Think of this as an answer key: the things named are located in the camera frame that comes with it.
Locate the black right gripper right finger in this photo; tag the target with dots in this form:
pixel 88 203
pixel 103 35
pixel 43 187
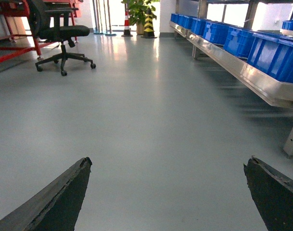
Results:
pixel 272 193

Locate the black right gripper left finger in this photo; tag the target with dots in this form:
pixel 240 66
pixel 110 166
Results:
pixel 56 207

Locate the blue plastic bin left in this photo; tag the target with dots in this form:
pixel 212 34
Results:
pixel 273 55

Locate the blue plastic bin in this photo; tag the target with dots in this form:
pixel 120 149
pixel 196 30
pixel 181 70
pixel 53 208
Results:
pixel 239 41
pixel 273 55

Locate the blue plastic bin right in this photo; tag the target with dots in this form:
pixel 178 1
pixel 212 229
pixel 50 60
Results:
pixel 239 41

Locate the black office chair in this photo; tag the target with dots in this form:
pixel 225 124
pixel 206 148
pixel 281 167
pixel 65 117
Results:
pixel 53 26

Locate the red white traffic cone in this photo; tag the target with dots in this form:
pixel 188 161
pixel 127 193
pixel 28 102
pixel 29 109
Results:
pixel 127 30

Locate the black yellow traffic cone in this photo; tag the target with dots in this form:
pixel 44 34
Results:
pixel 148 32

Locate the green potted plant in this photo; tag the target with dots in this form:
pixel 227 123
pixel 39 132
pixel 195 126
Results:
pixel 137 12

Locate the stainless steel rack frame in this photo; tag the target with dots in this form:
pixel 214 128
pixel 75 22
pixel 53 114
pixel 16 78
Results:
pixel 273 92

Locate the red metal workbench frame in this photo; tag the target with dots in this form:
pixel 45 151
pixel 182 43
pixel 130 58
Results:
pixel 11 14

